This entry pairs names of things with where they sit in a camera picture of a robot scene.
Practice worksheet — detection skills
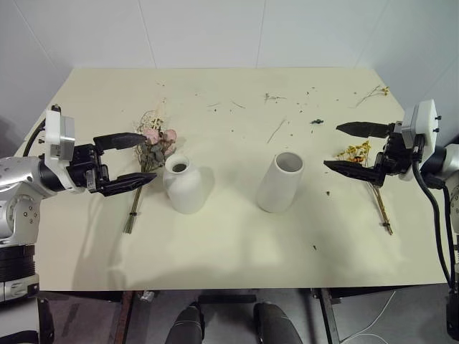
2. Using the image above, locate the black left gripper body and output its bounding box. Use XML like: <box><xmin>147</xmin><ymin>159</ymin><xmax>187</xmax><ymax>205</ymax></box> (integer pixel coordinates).
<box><xmin>67</xmin><ymin>143</ymin><xmax>110</xmax><ymax>195</ymax></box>

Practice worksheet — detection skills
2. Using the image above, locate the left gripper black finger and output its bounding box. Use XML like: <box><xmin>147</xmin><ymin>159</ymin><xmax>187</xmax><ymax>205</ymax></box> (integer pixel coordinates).
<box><xmin>95</xmin><ymin>172</ymin><xmax>158</xmax><ymax>198</ymax></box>
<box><xmin>93</xmin><ymin>132</ymin><xmax>148</xmax><ymax>151</ymax></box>

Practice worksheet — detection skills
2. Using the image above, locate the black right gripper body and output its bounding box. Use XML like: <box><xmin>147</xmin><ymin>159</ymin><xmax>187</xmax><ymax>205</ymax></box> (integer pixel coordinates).
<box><xmin>374</xmin><ymin>121</ymin><xmax>414</xmax><ymax>180</ymax></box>

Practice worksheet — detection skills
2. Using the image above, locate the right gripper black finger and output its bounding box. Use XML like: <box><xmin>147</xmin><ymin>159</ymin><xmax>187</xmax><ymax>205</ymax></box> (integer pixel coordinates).
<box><xmin>336</xmin><ymin>121</ymin><xmax>390</xmax><ymax>139</ymax></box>
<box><xmin>323</xmin><ymin>159</ymin><xmax>387</xmax><ymax>188</ymax></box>

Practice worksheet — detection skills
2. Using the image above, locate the white bottle-shaped ceramic vase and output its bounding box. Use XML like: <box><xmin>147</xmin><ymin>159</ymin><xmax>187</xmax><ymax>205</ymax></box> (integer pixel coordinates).
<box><xmin>163</xmin><ymin>154</ymin><xmax>211</xmax><ymax>215</ymax></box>

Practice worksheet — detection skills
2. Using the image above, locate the white cylindrical ceramic vase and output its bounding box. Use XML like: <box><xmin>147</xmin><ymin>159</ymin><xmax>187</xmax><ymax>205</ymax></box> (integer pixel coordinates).
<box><xmin>255</xmin><ymin>151</ymin><xmax>306</xmax><ymax>214</ymax></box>

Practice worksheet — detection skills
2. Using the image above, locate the yellow dried flower bouquet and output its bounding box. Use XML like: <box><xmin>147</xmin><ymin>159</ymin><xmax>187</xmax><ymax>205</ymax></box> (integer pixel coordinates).
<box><xmin>334</xmin><ymin>140</ymin><xmax>394</xmax><ymax>237</ymax></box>

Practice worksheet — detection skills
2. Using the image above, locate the pink dried flower bouquet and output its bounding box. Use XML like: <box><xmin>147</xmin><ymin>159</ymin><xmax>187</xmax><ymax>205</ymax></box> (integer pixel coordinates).
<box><xmin>123</xmin><ymin>98</ymin><xmax>178</xmax><ymax>235</ymax></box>

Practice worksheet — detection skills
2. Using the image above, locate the dried twig with yellow buds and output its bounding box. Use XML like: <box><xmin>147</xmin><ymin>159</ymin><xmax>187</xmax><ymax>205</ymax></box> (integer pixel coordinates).
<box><xmin>354</xmin><ymin>85</ymin><xmax>391</xmax><ymax>109</ymax></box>

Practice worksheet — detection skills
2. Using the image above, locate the long bare dry twig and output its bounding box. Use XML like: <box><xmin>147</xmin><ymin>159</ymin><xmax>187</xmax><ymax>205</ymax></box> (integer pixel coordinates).
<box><xmin>266</xmin><ymin>118</ymin><xmax>287</xmax><ymax>145</ymax></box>

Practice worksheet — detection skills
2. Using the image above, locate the rusty brown table leg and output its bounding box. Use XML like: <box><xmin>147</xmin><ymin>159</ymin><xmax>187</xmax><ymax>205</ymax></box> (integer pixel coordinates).
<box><xmin>113</xmin><ymin>290</ymin><xmax>136</xmax><ymax>344</ymax></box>

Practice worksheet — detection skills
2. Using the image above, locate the dark metal table leg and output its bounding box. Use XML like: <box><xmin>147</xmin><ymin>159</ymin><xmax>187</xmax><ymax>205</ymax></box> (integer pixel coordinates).
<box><xmin>318</xmin><ymin>287</ymin><xmax>341</xmax><ymax>344</ymax></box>

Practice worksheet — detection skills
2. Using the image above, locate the black crossbar under table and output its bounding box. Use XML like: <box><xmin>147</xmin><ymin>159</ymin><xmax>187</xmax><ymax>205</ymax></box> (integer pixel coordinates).
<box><xmin>196</xmin><ymin>293</ymin><xmax>257</xmax><ymax>305</ymax></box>

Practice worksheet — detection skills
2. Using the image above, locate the dark rounded robot leg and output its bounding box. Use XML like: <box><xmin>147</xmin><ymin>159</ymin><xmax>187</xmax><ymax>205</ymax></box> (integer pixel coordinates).
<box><xmin>171</xmin><ymin>302</ymin><xmax>206</xmax><ymax>344</ymax></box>
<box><xmin>252</xmin><ymin>301</ymin><xmax>306</xmax><ymax>344</ymax></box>

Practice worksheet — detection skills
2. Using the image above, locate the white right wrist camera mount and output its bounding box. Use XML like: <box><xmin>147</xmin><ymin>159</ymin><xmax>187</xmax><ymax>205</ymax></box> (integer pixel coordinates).
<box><xmin>400</xmin><ymin>99</ymin><xmax>443</xmax><ymax>181</ymax></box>

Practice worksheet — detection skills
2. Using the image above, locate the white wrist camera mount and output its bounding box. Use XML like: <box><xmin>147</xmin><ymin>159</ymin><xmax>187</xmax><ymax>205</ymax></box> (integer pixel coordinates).
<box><xmin>38</xmin><ymin>104</ymin><xmax>77</xmax><ymax>191</ymax></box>
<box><xmin>400</xmin><ymin>99</ymin><xmax>443</xmax><ymax>181</ymax></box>

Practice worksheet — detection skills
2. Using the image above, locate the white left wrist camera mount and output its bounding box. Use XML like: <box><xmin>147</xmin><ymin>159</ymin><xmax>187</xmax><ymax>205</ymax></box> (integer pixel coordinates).
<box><xmin>38</xmin><ymin>104</ymin><xmax>77</xmax><ymax>191</ymax></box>

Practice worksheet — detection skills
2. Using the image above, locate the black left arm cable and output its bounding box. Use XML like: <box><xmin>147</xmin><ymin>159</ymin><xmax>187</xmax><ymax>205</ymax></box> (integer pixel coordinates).
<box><xmin>22</xmin><ymin>120</ymin><xmax>48</xmax><ymax>158</ymax></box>

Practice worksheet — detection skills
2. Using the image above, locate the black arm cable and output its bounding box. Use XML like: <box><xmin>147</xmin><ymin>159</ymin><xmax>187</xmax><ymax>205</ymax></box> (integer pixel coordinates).
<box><xmin>22</xmin><ymin>120</ymin><xmax>48</xmax><ymax>158</ymax></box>
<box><xmin>411</xmin><ymin>138</ymin><xmax>458</xmax><ymax>288</ymax></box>

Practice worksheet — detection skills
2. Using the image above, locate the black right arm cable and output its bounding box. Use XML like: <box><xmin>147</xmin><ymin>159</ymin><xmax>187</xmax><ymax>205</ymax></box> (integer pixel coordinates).
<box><xmin>411</xmin><ymin>138</ymin><xmax>458</xmax><ymax>288</ymax></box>

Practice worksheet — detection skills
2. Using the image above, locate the white floor cable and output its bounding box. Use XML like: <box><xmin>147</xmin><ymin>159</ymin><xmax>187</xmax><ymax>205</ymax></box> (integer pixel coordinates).
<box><xmin>338</xmin><ymin>290</ymin><xmax>397</xmax><ymax>344</ymax></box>

